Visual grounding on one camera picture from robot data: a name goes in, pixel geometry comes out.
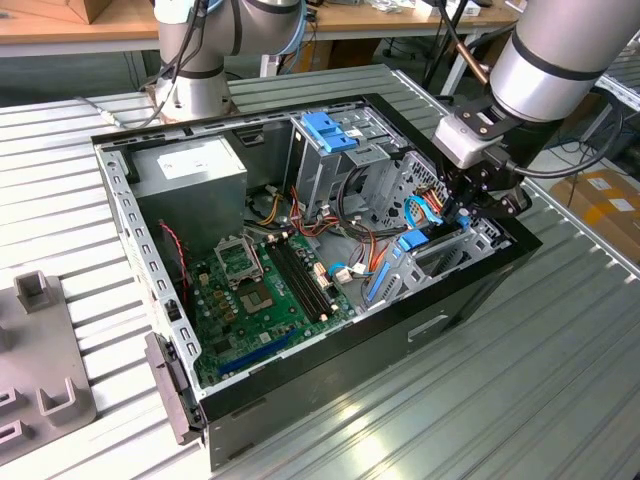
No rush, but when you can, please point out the red yellow power wire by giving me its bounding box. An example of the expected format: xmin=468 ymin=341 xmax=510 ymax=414
xmin=418 ymin=182 xmax=455 ymax=215

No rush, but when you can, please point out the red black twisted wire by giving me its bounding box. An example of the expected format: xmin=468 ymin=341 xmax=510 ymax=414
xmin=158 ymin=222 xmax=191 ymax=306

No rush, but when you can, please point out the blue expansion slot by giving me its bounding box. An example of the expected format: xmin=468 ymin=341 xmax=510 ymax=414
xmin=217 ymin=327 xmax=299 ymax=379

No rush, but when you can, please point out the blue data wire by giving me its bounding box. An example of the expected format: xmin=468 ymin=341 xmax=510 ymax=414
xmin=403 ymin=194 xmax=445 ymax=227

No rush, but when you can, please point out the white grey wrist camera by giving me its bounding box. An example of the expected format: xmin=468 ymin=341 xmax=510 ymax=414
xmin=432 ymin=113 xmax=506 ymax=170

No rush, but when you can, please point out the black tripod leg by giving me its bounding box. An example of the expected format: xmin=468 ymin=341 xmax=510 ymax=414
xmin=422 ymin=0 xmax=474 ymax=94

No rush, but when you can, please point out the grey parts rack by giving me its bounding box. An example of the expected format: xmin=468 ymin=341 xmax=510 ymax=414
xmin=0 ymin=269 xmax=99 ymax=459

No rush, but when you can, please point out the white connector blue wire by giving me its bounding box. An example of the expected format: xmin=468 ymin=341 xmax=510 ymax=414
xmin=327 ymin=259 xmax=376 ymax=286

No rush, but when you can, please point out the black RAM slot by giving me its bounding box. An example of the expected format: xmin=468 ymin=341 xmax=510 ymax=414
xmin=279 ymin=237 xmax=335 ymax=319
xmin=264 ymin=240 xmax=324 ymax=324

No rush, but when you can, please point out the wooden desk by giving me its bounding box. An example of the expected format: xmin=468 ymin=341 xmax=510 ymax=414
xmin=0 ymin=0 xmax=521 ymax=96

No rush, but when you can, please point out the grey plastic case bezel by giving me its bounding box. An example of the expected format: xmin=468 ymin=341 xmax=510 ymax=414
xmin=144 ymin=332 xmax=206 ymax=446

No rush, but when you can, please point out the CPU socket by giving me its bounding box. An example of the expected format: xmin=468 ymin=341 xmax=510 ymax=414
xmin=237 ymin=282 xmax=276 ymax=316

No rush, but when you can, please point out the thick black cable loop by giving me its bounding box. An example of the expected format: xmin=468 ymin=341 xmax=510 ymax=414
xmin=336 ymin=164 xmax=396 ymax=242

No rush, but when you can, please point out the metal disk bay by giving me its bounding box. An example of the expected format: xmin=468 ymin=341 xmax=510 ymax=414
xmin=359 ymin=219 xmax=514 ymax=311

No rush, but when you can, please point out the metal drive cage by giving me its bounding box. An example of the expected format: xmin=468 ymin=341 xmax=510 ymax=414
xmin=287 ymin=107 xmax=409 ymax=221

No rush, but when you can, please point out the plain brown box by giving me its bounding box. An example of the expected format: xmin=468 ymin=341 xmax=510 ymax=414
xmin=49 ymin=0 xmax=116 ymax=26

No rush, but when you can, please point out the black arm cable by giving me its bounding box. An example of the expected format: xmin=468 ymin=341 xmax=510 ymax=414
xmin=148 ymin=0 xmax=209 ymax=127

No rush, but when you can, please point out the black camera cable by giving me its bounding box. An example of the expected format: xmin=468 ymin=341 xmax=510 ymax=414
xmin=492 ymin=89 xmax=626 ymax=180

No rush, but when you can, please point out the green motherboard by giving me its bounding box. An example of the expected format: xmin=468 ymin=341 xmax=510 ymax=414
xmin=189 ymin=232 xmax=359 ymax=386

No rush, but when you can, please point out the cardboard box with labels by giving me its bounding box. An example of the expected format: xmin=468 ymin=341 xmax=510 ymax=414
xmin=549 ymin=168 xmax=640 ymax=261

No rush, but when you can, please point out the metal socket cover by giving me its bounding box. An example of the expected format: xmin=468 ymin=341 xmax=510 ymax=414
xmin=213 ymin=237 xmax=264 ymax=289

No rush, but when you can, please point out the black open PC case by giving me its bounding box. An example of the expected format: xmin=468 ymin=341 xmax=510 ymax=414
xmin=89 ymin=92 xmax=544 ymax=471

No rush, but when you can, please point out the yellow orange wire bundle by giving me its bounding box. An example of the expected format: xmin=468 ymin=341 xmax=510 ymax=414
xmin=247 ymin=189 xmax=282 ymax=227

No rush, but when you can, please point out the hard disk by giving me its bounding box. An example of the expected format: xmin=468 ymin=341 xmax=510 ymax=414
xmin=366 ymin=209 xmax=474 ymax=305

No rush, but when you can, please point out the grey power supply unit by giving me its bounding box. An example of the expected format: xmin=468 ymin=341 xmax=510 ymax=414
xmin=127 ymin=134 xmax=249 ymax=256

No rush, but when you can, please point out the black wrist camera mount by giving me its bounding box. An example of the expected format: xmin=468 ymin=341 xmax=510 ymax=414
xmin=451 ymin=99 xmax=516 ymax=136

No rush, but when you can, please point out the large flat cardboard panel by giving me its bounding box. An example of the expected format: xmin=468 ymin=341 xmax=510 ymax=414
xmin=559 ymin=89 xmax=604 ymax=131

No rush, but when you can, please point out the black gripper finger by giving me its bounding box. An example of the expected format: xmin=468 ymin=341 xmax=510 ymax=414
xmin=463 ymin=188 xmax=532 ymax=226
xmin=443 ymin=169 xmax=475 ymax=226

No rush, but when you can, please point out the aluminium slat frame table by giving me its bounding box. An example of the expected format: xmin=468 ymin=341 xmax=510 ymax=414
xmin=597 ymin=47 xmax=640 ymax=110

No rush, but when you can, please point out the black case fan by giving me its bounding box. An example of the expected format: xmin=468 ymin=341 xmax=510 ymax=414
xmin=157 ymin=219 xmax=197 ymax=321

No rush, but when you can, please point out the red orange wire bundle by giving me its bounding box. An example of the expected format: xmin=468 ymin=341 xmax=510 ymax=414
xmin=288 ymin=184 xmax=406 ymax=274

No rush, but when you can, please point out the blue plastic drive latch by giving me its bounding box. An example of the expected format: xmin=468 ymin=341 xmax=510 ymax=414
xmin=302 ymin=112 xmax=359 ymax=155

